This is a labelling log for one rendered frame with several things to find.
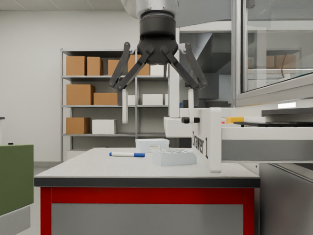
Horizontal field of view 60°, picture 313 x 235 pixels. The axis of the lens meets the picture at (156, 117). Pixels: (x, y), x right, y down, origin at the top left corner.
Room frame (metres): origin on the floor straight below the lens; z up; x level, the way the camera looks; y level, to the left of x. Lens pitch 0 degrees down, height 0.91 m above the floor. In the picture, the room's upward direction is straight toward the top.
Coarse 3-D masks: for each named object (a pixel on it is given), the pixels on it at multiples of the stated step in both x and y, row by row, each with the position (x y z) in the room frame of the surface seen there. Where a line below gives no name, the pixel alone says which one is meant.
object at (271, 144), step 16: (224, 128) 0.47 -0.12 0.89; (240, 128) 0.46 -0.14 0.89; (256, 128) 0.46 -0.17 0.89; (272, 128) 0.46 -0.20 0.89; (288, 128) 0.46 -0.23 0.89; (304, 128) 0.46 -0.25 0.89; (224, 144) 0.46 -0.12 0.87; (240, 144) 0.46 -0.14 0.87; (256, 144) 0.46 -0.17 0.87; (272, 144) 0.46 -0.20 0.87; (288, 144) 0.46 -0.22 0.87; (304, 144) 0.46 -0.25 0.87; (224, 160) 0.47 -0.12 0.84; (240, 160) 0.46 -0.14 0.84; (256, 160) 0.46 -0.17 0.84; (272, 160) 0.46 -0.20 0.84; (288, 160) 0.46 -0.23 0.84; (304, 160) 0.46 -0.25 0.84
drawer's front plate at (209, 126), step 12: (216, 108) 0.45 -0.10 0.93; (204, 120) 0.51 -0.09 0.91; (216, 120) 0.45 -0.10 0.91; (192, 132) 0.72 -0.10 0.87; (204, 132) 0.51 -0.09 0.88; (216, 132) 0.45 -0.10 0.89; (192, 144) 0.72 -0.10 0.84; (204, 144) 0.51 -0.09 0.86; (216, 144) 0.45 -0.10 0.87; (204, 156) 0.51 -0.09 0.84; (216, 156) 0.45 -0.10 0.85; (216, 168) 0.45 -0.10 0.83
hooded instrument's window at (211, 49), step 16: (192, 32) 1.41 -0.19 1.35; (208, 32) 1.41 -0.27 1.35; (224, 32) 1.41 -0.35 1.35; (192, 48) 1.41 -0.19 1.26; (208, 48) 1.41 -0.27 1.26; (224, 48) 1.41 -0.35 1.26; (208, 64) 1.41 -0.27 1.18; (224, 64) 1.41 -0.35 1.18; (208, 80) 1.41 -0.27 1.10; (224, 80) 1.41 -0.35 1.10; (208, 96) 1.41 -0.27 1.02; (224, 96) 1.41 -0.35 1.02
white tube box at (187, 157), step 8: (152, 152) 0.90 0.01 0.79; (160, 152) 0.89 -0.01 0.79; (168, 152) 0.88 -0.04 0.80; (176, 152) 0.89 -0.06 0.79; (184, 152) 0.86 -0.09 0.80; (192, 152) 0.87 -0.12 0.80; (152, 160) 0.90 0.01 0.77; (160, 160) 0.83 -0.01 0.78; (168, 160) 0.84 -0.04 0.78; (176, 160) 0.85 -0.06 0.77; (184, 160) 0.86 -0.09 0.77; (192, 160) 0.87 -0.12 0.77
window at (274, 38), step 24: (264, 0) 0.76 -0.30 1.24; (288, 0) 0.62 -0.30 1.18; (312, 0) 0.52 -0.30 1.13; (264, 24) 0.76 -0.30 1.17; (288, 24) 0.62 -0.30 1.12; (312, 24) 0.52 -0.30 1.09; (264, 48) 0.76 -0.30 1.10; (288, 48) 0.61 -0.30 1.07; (312, 48) 0.52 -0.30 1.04; (264, 72) 0.76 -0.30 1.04; (288, 72) 0.61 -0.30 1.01
